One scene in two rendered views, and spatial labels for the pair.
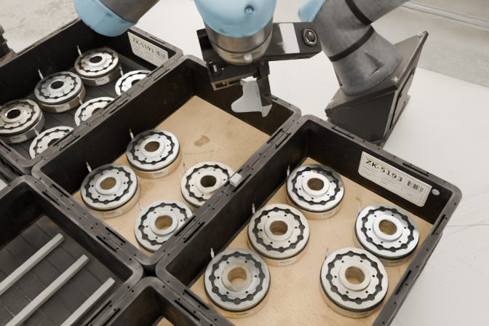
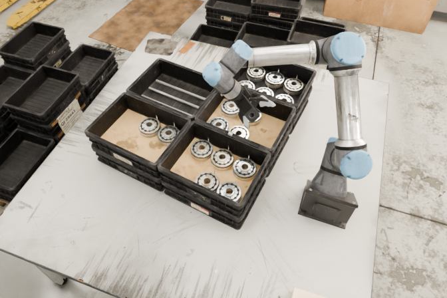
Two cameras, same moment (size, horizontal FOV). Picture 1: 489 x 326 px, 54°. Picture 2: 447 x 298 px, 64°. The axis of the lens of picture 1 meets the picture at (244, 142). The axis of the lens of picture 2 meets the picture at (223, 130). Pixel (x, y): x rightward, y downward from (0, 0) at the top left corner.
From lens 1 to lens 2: 1.17 m
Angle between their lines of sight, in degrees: 48
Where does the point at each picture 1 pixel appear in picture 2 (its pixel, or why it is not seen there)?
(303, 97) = not seen: hidden behind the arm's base
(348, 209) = (240, 183)
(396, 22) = not seen: outside the picture
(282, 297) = (199, 165)
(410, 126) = (320, 228)
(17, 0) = (418, 52)
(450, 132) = (324, 249)
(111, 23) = not seen: hidden behind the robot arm
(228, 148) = (262, 140)
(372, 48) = (326, 177)
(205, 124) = (273, 130)
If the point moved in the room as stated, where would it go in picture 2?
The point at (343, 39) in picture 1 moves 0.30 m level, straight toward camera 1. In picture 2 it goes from (324, 161) to (252, 159)
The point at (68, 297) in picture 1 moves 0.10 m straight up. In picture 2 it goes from (191, 110) to (190, 96)
